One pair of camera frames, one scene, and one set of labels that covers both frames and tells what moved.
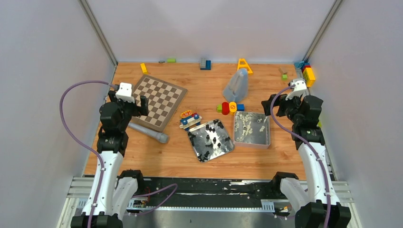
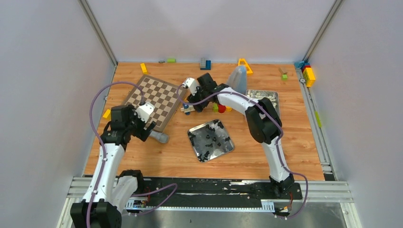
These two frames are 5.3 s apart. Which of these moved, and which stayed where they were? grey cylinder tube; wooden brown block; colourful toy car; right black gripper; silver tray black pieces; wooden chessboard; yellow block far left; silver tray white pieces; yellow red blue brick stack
Moved: silver tray white pieces; right black gripper; colourful toy car
Stayed: wooden chessboard; yellow block far left; yellow red blue brick stack; grey cylinder tube; wooden brown block; silver tray black pieces
